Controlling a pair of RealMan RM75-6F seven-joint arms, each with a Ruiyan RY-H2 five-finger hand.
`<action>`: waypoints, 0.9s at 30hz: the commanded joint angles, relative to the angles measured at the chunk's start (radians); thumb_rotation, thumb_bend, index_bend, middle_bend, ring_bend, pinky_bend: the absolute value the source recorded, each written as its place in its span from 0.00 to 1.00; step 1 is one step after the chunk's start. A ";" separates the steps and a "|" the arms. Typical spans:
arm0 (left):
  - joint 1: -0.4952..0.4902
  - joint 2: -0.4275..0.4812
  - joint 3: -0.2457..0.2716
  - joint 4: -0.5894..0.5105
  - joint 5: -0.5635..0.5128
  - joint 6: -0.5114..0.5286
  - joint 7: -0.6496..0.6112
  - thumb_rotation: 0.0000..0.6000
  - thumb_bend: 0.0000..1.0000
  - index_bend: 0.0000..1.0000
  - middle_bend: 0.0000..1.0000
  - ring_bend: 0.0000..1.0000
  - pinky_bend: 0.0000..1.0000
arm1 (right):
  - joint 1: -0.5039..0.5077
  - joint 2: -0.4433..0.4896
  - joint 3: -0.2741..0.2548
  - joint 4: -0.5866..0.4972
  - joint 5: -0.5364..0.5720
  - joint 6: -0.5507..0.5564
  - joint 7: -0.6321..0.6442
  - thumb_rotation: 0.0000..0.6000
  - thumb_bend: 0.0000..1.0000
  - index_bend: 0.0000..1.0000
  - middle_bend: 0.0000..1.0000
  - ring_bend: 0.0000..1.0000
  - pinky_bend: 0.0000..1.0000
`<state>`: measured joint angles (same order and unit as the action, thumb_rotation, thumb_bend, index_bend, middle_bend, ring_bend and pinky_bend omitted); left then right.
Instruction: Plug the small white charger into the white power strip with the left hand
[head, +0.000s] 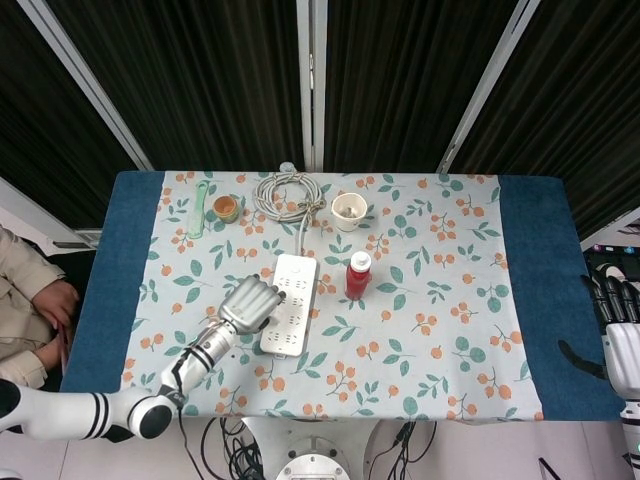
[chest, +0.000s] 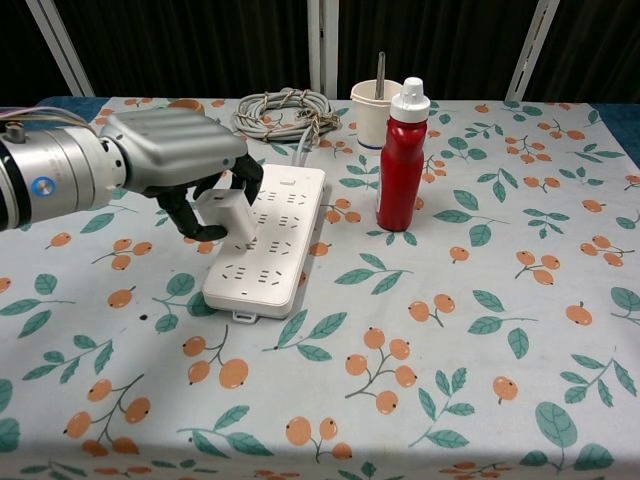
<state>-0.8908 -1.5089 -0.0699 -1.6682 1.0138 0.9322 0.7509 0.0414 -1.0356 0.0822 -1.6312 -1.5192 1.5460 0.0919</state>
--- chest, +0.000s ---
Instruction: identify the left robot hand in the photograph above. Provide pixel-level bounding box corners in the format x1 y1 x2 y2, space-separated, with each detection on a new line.
99 108 265 240

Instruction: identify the white plug adapter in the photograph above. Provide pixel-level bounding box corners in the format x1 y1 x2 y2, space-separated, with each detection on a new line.
194 188 257 250

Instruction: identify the white power strip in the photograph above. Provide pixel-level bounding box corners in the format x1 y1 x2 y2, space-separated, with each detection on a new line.
202 163 327 325

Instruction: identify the small orange green cup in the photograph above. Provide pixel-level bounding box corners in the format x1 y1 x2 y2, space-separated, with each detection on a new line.
167 98 206 114

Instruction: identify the black curtain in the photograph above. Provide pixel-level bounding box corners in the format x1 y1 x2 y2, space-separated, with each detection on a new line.
0 0 640 139

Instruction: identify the white paper cup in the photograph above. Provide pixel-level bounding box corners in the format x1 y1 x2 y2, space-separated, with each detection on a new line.
349 79 404 157

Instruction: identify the red bottle with white cap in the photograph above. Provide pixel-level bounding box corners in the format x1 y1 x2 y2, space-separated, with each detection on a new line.
375 76 431 233

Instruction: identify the floral fruit print tablecloth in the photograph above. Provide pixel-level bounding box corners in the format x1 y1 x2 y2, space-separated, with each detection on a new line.
0 94 640 480

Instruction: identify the grey cable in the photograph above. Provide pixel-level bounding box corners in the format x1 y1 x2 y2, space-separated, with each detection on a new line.
234 87 343 169

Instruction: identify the white frame post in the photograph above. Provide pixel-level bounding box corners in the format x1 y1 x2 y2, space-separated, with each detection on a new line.
27 0 96 99
504 0 561 104
305 0 341 99

